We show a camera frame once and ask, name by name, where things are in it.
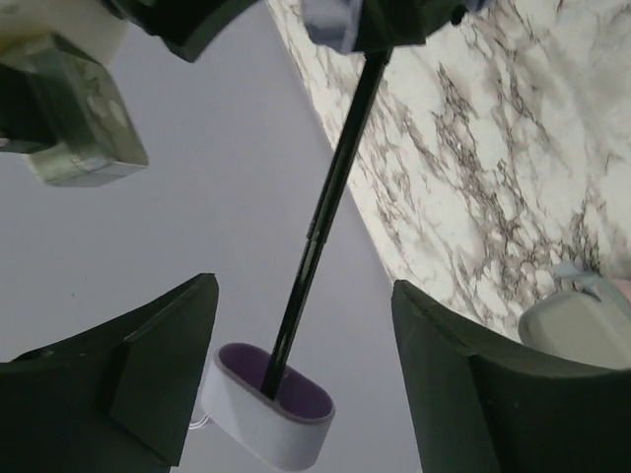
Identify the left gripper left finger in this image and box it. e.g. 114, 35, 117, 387
1, 273, 219, 472

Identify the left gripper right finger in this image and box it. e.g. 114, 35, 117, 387
391, 280, 630, 472

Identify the lavender folding umbrella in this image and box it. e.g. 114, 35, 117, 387
200, 1, 396, 472

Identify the pink zippered umbrella case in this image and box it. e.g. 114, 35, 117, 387
518, 262, 630, 370

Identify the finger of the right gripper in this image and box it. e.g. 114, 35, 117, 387
101, 0, 257, 63
353, 0, 471, 53

